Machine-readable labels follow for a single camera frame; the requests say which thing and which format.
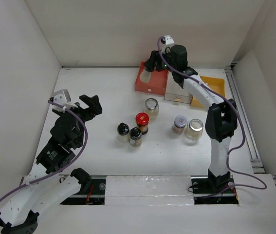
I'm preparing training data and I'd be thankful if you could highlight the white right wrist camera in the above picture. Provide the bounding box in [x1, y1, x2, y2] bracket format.
[161, 35, 175, 48]

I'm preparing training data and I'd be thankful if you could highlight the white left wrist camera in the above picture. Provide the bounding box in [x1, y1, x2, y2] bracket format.
[50, 89, 77, 112]

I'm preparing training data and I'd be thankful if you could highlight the silver-lid clear glass jar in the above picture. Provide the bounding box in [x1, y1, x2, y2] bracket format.
[184, 118, 204, 144]

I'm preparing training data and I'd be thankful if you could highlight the open clear glass jar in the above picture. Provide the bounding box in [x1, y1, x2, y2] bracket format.
[144, 98, 159, 119]

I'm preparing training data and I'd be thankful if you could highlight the red plastic bin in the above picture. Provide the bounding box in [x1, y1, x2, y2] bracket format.
[134, 61, 168, 96]

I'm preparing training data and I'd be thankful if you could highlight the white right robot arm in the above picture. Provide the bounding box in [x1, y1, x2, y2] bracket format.
[144, 44, 239, 198]

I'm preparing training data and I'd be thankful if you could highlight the clear plastic bin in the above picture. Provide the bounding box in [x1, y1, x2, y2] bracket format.
[164, 72, 193, 104]

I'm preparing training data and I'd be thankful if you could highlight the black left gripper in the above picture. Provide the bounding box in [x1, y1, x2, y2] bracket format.
[55, 95, 102, 147]

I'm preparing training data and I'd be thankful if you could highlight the black-cap white spice bottle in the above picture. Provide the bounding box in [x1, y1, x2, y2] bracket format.
[117, 122, 130, 143]

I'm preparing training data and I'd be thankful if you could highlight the red-lid dark sauce jar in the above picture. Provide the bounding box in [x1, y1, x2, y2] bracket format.
[135, 112, 149, 135]

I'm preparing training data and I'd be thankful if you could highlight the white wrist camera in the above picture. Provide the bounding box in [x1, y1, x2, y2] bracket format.
[161, 35, 175, 48]
[50, 89, 77, 112]

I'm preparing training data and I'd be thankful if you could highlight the silver-cap white spice shaker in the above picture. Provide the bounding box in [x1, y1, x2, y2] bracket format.
[139, 69, 152, 83]

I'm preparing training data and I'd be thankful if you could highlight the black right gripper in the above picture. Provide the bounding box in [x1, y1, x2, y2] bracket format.
[143, 47, 176, 73]

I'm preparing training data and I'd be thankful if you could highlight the yellow plastic bin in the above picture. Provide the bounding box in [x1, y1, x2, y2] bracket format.
[190, 76, 225, 109]

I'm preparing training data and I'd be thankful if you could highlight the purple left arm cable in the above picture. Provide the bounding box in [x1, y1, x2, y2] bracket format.
[0, 98, 90, 217]

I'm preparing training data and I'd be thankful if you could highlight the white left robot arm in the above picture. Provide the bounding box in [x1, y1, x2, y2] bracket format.
[0, 93, 102, 234]

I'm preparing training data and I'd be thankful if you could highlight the white-lid small brown jar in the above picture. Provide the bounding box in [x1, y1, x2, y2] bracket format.
[172, 116, 187, 134]

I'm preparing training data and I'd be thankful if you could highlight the black-cap brown spice bottle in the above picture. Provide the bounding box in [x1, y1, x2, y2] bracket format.
[129, 127, 142, 147]

